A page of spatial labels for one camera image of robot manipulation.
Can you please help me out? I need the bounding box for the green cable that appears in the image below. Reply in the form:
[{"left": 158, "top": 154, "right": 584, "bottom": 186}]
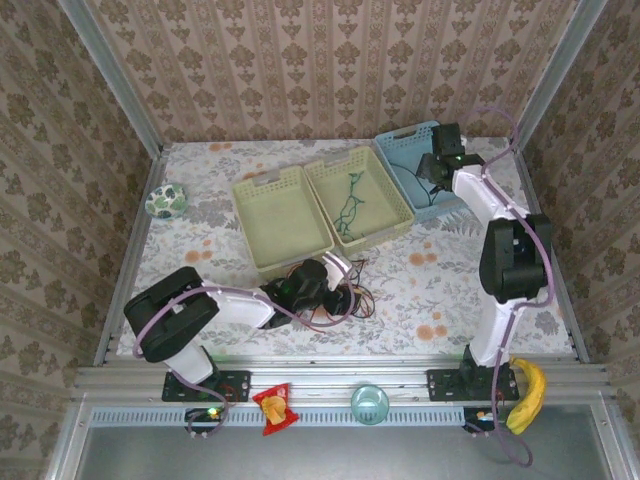
[{"left": 333, "top": 170, "right": 367, "bottom": 239}]

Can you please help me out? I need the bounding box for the blue plastic basket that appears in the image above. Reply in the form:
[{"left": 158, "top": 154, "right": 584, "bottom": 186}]
[{"left": 373, "top": 119, "right": 481, "bottom": 225}]

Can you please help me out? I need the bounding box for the floral tablecloth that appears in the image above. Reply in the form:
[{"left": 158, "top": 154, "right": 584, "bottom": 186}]
[{"left": 115, "top": 137, "right": 581, "bottom": 357}]

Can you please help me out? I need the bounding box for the clear glass cup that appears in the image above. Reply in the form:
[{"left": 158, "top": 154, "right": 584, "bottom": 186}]
[{"left": 350, "top": 383, "right": 391, "bottom": 427}]

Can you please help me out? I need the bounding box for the red snack packet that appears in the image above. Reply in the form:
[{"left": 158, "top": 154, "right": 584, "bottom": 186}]
[{"left": 251, "top": 382, "right": 300, "bottom": 437}]

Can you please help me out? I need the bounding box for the grey metal shelf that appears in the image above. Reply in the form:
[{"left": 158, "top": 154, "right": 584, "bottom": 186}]
[{"left": 47, "top": 399, "right": 631, "bottom": 480}]

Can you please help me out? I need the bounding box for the small circuit board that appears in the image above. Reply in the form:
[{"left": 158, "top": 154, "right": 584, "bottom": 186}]
[
  {"left": 185, "top": 407, "right": 226, "bottom": 434},
  {"left": 464, "top": 407, "right": 501, "bottom": 434}
]

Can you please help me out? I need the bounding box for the green leaf pattern bowl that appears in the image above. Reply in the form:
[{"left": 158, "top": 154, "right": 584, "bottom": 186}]
[{"left": 144, "top": 183, "right": 188, "bottom": 220}]

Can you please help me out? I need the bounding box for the yellow banana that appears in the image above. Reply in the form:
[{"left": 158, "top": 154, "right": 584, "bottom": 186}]
[{"left": 505, "top": 357, "right": 548, "bottom": 435}]

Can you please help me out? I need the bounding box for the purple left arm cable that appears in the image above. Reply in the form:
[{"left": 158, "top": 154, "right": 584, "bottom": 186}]
[{"left": 132, "top": 269, "right": 359, "bottom": 441}]

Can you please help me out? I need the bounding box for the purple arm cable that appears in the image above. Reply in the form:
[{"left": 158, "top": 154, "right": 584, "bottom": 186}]
[
  {"left": 462, "top": 106, "right": 555, "bottom": 467},
  {"left": 132, "top": 269, "right": 359, "bottom": 441}
]

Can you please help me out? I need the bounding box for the cream basket with grey handle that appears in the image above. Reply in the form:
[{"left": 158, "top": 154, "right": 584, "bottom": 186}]
[
  {"left": 303, "top": 145, "right": 415, "bottom": 250},
  {"left": 230, "top": 164, "right": 335, "bottom": 275}
]

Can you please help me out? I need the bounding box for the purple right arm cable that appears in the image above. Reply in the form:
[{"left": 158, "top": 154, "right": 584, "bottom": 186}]
[{"left": 462, "top": 106, "right": 555, "bottom": 467}]

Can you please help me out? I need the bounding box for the aluminium front rail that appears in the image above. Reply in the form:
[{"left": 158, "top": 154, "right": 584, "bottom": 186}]
[{"left": 74, "top": 355, "right": 614, "bottom": 404}]

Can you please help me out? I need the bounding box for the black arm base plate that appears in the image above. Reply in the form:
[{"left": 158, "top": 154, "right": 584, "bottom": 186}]
[
  {"left": 161, "top": 368, "right": 253, "bottom": 404},
  {"left": 426, "top": 367, "right": 521, "bottom": 404}
]

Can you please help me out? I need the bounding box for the aluminium frame post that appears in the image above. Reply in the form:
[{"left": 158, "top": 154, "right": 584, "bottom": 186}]
[
  {"left": 508, "top": 0, "right": 610, "bottom": 151},
  {"left": 57, "top": 0, "right": 166, "bottom": 159}
]

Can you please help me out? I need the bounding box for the aluminium side rail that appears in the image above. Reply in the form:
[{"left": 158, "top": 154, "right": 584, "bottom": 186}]
[
  {"left": 514, "top": 144, "right": 587, "bottom": 362},
  {"left": 93, "top": 149, "right": 166, "bottom": 366}
]

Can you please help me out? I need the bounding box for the white slotted cable duct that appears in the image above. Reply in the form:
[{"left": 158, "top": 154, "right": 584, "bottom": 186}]
[{"left": 91, "top": 407, "right": 471, "bottom": 427}]

